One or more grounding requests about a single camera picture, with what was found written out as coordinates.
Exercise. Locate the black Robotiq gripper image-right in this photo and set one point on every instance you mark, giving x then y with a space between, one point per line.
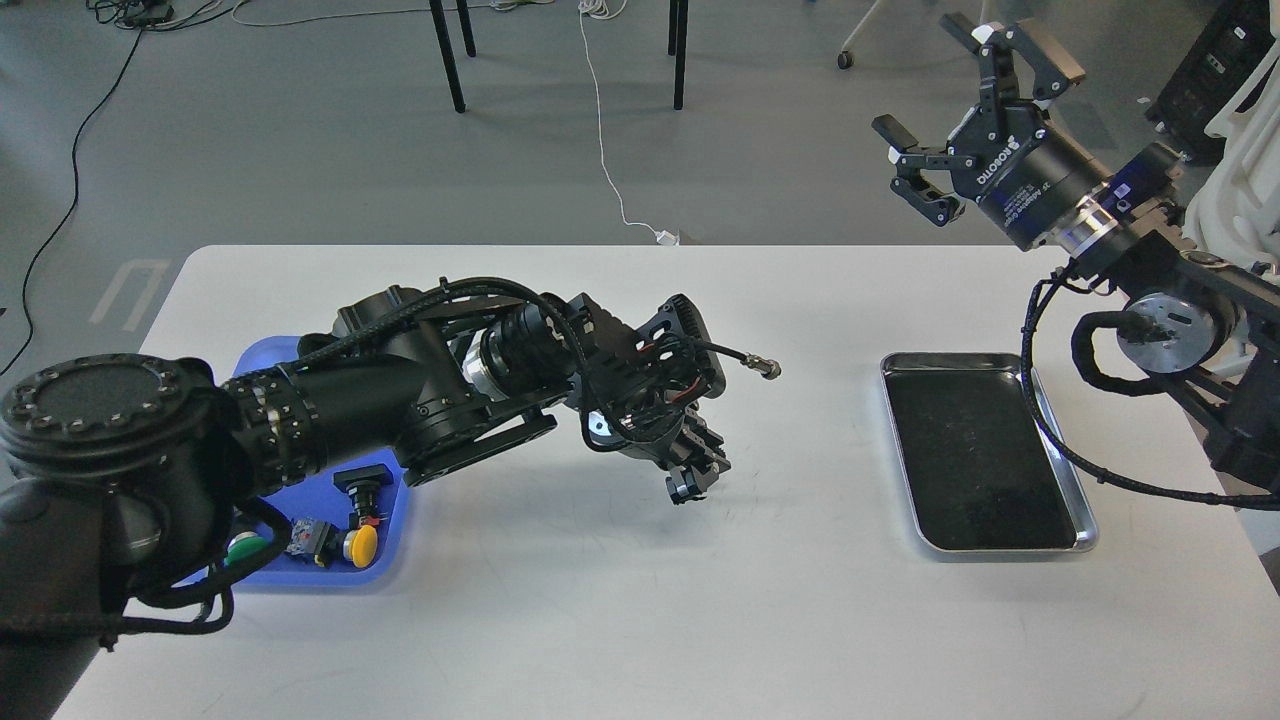
1030 180

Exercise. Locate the green push button switch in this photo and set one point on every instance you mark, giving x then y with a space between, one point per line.
244 545

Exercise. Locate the yellow push button switch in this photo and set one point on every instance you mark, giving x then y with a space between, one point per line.
359 547

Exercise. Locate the white office chair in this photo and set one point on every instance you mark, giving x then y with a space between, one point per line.
1234 215

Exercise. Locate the black push button switch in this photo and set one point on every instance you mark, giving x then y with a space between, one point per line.
363 486

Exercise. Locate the silver metal tray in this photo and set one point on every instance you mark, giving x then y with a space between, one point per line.
981 477

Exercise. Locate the blue plastic tray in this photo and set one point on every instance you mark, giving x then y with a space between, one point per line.
320 500

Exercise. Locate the white chair base with casters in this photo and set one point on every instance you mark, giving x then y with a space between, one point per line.
906 35

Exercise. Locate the black equipment case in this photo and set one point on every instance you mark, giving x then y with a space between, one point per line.
1217 65

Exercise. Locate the black robot arm image-left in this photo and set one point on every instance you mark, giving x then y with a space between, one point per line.
141 485

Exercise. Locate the black Robotiq gripper image-left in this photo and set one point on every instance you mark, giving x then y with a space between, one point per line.
692 454

